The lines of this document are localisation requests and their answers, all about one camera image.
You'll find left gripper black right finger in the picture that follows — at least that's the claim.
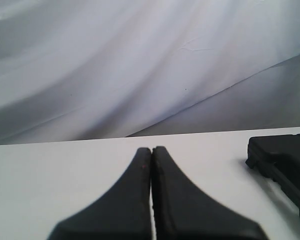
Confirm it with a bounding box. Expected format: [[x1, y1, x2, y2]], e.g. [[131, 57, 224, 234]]
[[151, 146, 268, 240]]

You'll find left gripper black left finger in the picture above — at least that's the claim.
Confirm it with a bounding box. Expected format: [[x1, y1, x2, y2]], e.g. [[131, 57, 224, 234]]
[[49, 147, 152, 240]]

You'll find black plastic carrying case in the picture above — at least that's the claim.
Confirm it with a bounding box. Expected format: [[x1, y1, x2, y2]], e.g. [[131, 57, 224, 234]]
[[245, 133, 300, 217]]

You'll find grey fabric backdrop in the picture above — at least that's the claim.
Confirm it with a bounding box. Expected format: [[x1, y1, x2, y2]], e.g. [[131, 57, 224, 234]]
[[0, 0, 300, 145]]

